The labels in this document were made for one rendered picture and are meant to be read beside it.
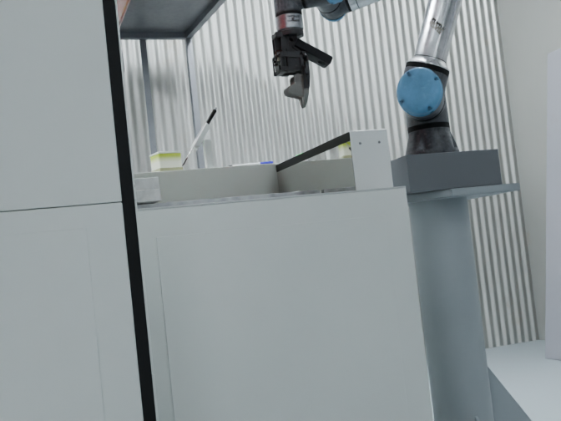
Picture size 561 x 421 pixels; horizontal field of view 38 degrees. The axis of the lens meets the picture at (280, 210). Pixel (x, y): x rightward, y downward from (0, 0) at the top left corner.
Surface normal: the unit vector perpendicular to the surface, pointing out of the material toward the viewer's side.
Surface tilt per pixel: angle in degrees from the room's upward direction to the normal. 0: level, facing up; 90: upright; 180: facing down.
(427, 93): 96
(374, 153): 90
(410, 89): 96
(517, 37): 90
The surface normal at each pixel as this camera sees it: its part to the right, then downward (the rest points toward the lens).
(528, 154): -0.94, 0.08
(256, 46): 0.32, -0.09
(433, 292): -0.61, 0.02
